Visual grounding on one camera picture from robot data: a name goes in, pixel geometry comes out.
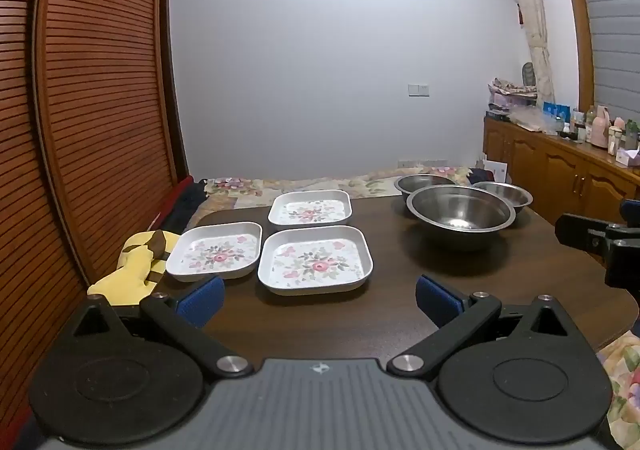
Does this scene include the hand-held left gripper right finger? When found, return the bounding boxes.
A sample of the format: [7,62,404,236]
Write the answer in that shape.
[386,274,582,379]

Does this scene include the pile of folded cloths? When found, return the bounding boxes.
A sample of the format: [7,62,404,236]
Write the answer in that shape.
[487,78,538,123]

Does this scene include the red cloth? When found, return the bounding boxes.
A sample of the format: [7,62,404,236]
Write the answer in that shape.
[150,175,195,231]

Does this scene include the wooden louvered wardrobe door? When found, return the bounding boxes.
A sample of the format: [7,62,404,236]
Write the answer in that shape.
[0,0,91,436]
[32,0,178,286]

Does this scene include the black cloth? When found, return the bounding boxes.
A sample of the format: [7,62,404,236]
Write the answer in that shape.
[162,179,208,236]

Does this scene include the large stainless steel bowl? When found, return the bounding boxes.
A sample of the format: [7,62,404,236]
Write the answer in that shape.
[406,184,517,252]

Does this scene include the beige bottle with pink cap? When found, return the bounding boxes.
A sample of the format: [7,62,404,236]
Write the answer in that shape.
[607,117,626,153]

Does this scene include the wooden wardrobe side panel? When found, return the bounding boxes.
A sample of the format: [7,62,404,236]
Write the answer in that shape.
[160,0,190,181]

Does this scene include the white paper box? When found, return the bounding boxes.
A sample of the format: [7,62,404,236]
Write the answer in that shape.
[482,157,510,183]

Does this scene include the blue box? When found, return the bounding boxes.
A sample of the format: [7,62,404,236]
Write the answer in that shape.
[542,102,571,123]

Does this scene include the wooden window frame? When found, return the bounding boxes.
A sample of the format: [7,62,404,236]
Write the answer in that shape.
[552,0,596,116]

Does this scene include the cream patterned curtain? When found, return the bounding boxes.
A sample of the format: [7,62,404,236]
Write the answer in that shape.
[497,0,556,106]

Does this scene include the wooden sideboard cabinet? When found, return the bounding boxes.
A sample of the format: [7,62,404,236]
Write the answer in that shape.
[482,115,640,231]

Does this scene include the grey window blind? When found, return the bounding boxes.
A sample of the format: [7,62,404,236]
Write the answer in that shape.
[570,0,640,171]

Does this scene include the group of small bottles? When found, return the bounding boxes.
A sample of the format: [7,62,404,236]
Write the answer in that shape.
[555,108,591,143]

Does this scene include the clear plastic bag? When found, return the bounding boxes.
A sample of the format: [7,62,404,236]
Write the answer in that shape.
[510,105,548,133]

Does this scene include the white floral square plate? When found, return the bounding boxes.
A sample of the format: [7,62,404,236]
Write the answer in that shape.
[267,190,353,231]
[257,225,375,296]
[165,221,263,281]

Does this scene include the pink jug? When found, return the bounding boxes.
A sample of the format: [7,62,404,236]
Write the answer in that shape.
[590,105,612,148]

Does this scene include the small stainless steel bowl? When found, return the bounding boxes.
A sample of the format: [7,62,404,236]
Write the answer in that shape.
[472,181,533,226]
[394,174,458,206]

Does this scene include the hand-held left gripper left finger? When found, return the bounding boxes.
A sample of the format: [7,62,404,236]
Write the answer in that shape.
[62,275,255,378]

